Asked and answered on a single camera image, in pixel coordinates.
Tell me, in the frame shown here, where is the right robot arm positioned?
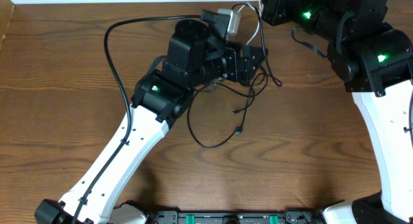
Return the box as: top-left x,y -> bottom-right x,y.
261,0 -> 412,223

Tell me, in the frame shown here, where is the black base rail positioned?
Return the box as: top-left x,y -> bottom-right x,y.
112,200 -> 327,224

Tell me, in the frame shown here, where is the black thick cable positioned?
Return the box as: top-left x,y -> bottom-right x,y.
186,3 -> 283,150

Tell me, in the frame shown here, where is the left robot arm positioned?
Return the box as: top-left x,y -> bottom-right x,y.
34,15 -> 268,223

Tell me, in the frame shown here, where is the left camera cable black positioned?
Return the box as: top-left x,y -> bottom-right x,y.
61,14 -> 201,223

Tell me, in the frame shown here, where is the white cable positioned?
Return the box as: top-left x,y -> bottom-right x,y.
235,2 -> 264,46

